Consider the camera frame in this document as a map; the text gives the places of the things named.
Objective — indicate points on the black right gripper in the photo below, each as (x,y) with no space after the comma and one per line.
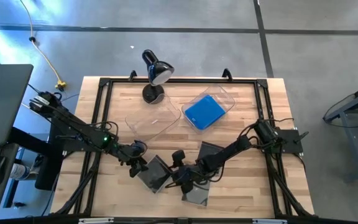
(186,174)

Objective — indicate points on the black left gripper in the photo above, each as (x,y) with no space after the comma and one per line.
(127,155)

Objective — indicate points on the blue jewel case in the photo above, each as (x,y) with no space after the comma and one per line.
(204,112)

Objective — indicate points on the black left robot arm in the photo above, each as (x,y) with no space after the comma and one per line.
(73,124)

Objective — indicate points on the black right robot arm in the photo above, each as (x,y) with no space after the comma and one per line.
(222,155)

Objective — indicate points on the clear plastic bin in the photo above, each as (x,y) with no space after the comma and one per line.
(222,93)
(148,124)

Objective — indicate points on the black desk stand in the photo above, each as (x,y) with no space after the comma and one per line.
(42,161)

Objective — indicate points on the black gooseneck desk lamp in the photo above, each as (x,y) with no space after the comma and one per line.
(157,70)

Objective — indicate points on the clear water bottle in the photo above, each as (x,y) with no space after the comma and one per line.
(20,171)

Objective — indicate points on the grey desk top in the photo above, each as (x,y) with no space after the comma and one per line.
(2,102)

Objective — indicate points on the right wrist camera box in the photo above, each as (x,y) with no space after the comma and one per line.
(178,155)

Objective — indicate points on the silver metal bracket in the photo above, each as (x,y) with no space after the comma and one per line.
(269,221)
(96,220)

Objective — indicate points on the black aluminium table frame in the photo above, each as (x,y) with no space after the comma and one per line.
(197,81)

